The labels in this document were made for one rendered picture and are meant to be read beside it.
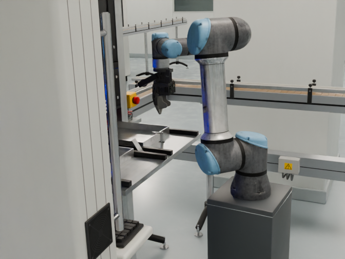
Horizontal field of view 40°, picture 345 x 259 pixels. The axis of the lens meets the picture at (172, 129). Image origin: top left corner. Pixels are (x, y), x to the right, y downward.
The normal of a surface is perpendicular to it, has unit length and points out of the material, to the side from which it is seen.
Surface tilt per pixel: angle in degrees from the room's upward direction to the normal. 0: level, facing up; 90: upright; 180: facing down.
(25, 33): 90
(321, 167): 90
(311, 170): 90
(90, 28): 90
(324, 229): 0
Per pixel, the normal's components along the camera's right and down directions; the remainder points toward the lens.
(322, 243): -0.03, -0.96
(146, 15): -0.42, 0.27
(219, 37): 0.39, 0.13
